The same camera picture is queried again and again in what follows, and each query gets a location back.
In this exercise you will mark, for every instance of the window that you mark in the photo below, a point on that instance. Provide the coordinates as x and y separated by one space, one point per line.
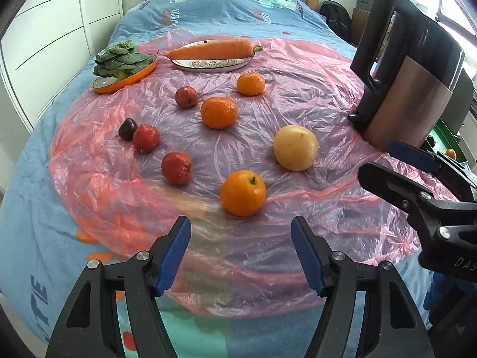
458 11

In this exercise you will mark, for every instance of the small mandarin orange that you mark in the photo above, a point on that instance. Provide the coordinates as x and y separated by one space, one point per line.
251 84

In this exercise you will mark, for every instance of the orange oval dish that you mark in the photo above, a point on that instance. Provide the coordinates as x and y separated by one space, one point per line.
111 87

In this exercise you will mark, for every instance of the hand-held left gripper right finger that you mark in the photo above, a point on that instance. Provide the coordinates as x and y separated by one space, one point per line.
307 253

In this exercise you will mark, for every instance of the dark office chair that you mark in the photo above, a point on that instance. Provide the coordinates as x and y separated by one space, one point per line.
464 100

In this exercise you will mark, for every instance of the wooden nightstand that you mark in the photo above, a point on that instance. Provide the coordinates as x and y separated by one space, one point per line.
359 22

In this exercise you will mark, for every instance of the green hexagonal tray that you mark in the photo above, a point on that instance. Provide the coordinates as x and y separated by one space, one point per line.
447 136

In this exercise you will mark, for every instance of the white wardrobe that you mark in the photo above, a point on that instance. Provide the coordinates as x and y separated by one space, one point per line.
48 26

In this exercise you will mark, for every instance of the person's right hand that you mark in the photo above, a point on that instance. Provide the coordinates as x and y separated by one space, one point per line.
438 291

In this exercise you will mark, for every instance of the green bok choy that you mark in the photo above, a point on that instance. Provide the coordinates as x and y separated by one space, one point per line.
119 61

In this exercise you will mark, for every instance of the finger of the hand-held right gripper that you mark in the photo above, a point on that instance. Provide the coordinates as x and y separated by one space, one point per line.
413 153
391 182

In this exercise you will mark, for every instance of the orange with green stem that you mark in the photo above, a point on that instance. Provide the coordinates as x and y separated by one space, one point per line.
243 193

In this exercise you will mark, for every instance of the dark purple plum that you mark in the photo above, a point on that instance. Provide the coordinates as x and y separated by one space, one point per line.
126 129

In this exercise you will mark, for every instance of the small orange fruit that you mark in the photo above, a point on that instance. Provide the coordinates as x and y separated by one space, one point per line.
450 153

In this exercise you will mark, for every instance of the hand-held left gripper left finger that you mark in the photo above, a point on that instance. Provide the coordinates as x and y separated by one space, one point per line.
175 253

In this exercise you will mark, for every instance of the pale yellow round fruit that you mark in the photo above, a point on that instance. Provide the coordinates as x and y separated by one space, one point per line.
296 148

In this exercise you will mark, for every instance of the pink plastic sheet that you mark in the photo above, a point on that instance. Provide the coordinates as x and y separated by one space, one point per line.
242 140

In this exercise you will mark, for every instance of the large carrot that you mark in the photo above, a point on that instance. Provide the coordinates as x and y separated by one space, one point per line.
212 49

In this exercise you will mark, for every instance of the grey printer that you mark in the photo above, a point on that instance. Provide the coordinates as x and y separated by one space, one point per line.
364 0

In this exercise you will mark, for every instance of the patterned white plate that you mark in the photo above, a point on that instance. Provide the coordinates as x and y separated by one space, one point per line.
212 66

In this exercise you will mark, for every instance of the large mandarin orange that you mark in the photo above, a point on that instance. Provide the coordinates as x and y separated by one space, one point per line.
218 112

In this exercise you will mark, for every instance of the small red apple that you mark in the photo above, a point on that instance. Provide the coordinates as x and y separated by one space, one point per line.
186 97
176 168
146 138

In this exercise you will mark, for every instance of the black and copper electric kettle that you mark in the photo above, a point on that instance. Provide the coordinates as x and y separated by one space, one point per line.
402 93

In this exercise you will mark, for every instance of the black backpack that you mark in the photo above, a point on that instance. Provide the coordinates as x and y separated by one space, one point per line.
335 18

